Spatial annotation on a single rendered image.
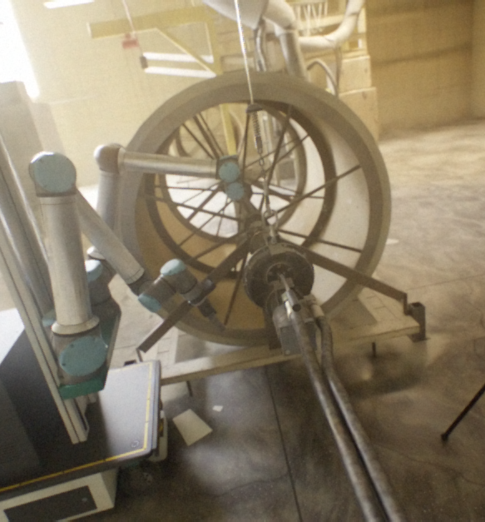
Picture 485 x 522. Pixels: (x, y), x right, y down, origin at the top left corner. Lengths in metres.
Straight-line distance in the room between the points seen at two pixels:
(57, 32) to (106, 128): 2.61
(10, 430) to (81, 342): 0.64
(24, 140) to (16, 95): 0.76
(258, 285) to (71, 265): 0.68
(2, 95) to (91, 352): 7.02
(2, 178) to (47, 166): 0.61
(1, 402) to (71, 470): 0.40
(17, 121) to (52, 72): 5.48
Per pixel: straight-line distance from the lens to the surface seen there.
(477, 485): 2.12
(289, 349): 1.44
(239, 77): 2.30
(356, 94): 8.21
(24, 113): 7.82
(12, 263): 1.75
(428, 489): 2.07
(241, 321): 2.90
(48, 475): 2.07
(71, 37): 13.11
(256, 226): 2.27
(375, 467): 0.98
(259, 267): 1.57
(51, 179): 1.36
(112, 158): 1.92
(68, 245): 1.40
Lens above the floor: 1.61
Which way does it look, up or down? 20 degrees down
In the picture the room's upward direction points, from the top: 10 degrees counter-clockwise
